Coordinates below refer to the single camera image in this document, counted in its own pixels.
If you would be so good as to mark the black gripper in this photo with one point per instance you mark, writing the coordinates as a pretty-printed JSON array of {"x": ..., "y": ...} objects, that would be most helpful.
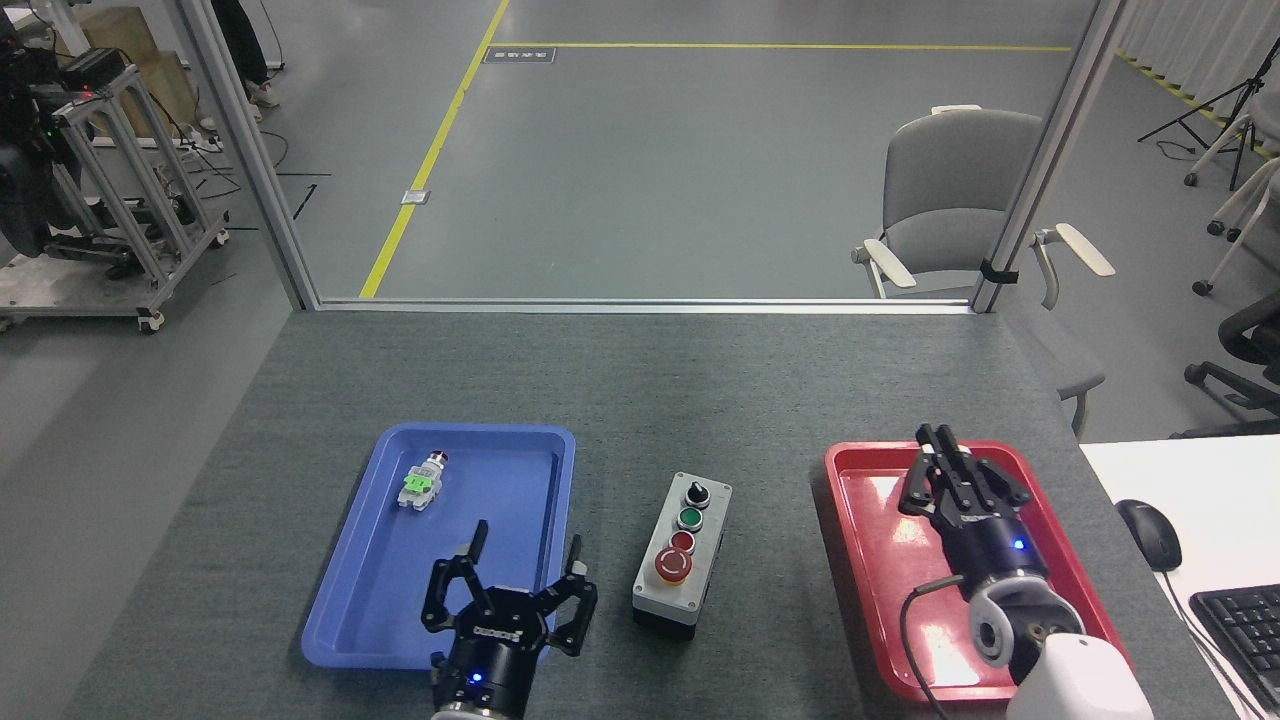
[
  {"x": 990, "y": 545},
  {"x": 495, "y": 650}
]

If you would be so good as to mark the grey control box with buttons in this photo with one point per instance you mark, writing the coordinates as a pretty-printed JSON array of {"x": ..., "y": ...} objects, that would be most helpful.
[{"x": 690, "y": 590}]

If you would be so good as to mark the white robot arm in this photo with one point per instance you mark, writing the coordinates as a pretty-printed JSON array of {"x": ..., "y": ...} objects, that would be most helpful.
[
  {"x": 478, "y": 714},
  {"x": 1060, "y": 670}
]

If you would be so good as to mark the cardboard box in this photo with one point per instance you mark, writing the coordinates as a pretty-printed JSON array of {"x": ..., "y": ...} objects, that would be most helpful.
[{"x": 150, "y": 70}]

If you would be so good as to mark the red plastic tray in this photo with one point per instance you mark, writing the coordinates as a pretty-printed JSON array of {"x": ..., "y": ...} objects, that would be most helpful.
[{"x": 880, "y": 570}]

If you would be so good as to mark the blue plastic tray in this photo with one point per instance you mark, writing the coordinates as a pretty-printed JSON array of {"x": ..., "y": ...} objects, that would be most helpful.
[{"x": 380, "y": 560}]

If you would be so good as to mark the black computer mouse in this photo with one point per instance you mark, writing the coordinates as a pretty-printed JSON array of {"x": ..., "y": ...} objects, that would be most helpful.
[{"x": 1150, "y": 533}]

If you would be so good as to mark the grey chair with white armrests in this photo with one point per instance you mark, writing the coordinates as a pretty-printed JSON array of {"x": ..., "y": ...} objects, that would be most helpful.
[{"x": 950, "y": 190}]

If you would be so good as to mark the black computer keyboard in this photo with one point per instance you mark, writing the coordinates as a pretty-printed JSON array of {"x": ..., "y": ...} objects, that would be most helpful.
[{"x": 1245, "y": 640}]

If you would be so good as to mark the black office chair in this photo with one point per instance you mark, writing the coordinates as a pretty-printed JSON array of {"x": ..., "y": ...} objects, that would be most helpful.
[{"x": 1250, "y": 340}]

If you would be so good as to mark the white wheeled chair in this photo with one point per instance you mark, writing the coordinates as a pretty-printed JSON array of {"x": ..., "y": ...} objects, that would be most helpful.
[
  {"x": 1245, "y": 215},
  {"x": 1225, "y": 140}
]

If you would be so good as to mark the silver floor socket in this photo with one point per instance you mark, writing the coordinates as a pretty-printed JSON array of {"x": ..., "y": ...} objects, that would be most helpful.
[{"x": 415, "y": 197}]

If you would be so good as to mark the black tripod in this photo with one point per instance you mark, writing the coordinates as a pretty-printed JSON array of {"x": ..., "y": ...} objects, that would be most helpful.
[{"x": 1225, "y": 100}]

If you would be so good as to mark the dark floor label plate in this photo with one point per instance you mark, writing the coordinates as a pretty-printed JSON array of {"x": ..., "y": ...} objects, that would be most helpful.
[{"x": 519, "y": 55}]

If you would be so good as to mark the person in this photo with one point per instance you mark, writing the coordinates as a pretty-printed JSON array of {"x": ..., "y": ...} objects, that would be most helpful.
[{"x": 240, "y": 50}]

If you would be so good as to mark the small green white push-button switch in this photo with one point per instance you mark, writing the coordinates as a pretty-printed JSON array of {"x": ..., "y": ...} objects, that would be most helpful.
[{"x": 420, "y": 484}]

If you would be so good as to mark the silver aluminium table rail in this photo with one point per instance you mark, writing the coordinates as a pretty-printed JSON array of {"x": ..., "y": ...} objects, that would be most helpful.
[{"x": 640, "y": 304}]

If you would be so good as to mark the silver aluminium post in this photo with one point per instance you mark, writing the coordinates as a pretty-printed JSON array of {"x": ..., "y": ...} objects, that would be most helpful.
[
  {"x": 245, "y": 150},
  {"x": 1050, "y": 150}
]

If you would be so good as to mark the aluminium frame cart on wheels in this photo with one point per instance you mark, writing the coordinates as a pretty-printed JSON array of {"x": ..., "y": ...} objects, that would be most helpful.
[{"x": 120, "y": 180}]

